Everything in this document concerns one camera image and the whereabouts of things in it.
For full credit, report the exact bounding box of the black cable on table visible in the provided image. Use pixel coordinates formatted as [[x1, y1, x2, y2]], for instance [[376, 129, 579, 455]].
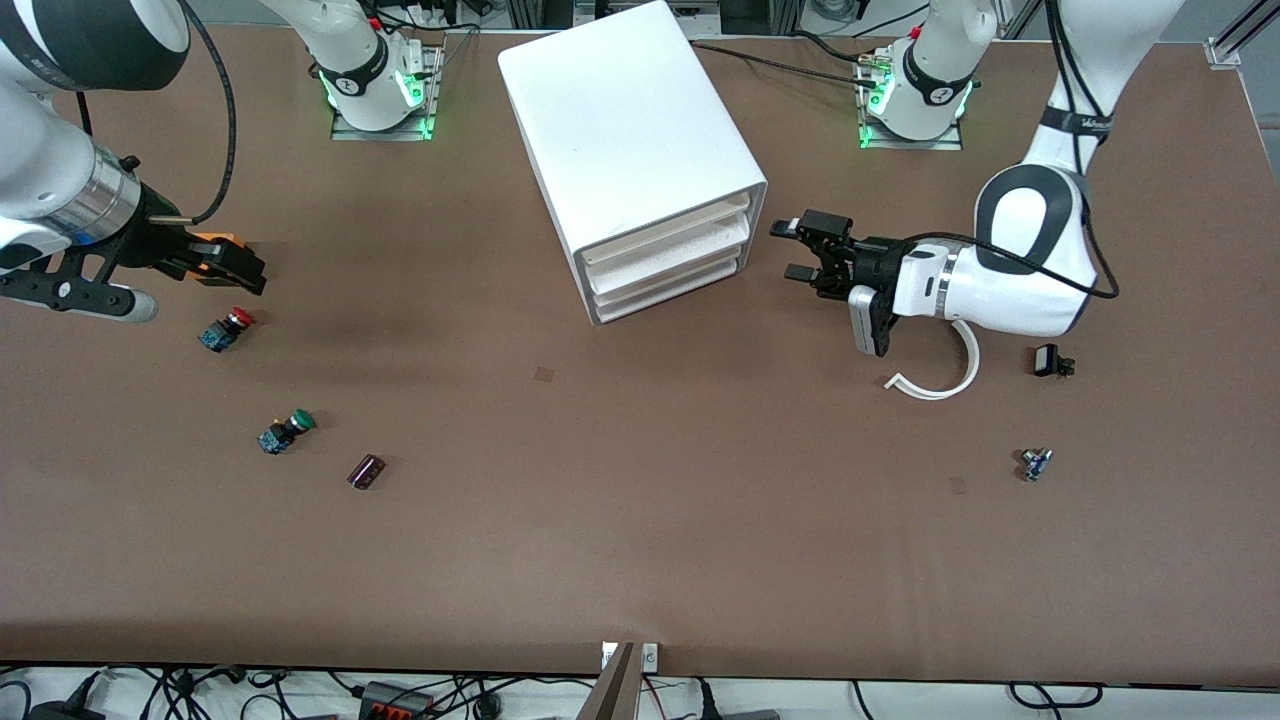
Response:
[[690, 40, 879, 86], [790, 30, 891, 67]]

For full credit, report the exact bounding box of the black looped floor cable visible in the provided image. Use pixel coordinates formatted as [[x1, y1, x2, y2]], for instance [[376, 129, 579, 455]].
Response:
[[1008, 682, 1104, 710]]

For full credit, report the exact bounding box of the red mushroom push button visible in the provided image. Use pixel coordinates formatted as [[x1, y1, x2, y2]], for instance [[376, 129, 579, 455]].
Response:
[[197, 307, 256, 353]]

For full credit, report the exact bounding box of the white plastic drawer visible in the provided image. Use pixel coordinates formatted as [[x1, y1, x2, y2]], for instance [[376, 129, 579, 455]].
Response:
[[593, 263, 741, 321], [581, 205, 752, 271], [588, 240, 747, 298]]

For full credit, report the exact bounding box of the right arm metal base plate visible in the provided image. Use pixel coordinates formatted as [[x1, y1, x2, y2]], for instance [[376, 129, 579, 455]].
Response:
[[330, 42, 444, 142]]

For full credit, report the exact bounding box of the orange button enclosure box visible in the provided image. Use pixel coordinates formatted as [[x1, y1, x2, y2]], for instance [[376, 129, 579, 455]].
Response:
[[190, 232, 251, 287]]

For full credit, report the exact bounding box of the white drawer cabinet housing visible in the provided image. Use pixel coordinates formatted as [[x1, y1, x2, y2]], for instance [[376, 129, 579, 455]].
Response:
[[497, 0, 769, 327]]

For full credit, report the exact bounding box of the white curved plastic strip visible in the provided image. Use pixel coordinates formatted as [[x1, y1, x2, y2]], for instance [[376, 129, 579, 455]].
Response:
[[884, 320, 982, 401]]

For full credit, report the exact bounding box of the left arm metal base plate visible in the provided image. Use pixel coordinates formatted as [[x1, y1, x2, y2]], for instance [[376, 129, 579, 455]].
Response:
[[858, 50, 966, 152]]

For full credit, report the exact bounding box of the green push button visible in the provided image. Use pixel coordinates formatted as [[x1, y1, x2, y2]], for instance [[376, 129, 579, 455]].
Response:
[[257, 409, 317, 456]]

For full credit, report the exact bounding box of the black red power strip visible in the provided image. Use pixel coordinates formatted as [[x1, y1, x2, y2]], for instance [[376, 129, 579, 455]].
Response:
[[360, 681, 434, 720]]

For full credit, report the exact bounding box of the brown camera mount pole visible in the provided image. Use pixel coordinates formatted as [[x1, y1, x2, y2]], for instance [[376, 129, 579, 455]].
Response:
[[577, 642, 642, 720]]

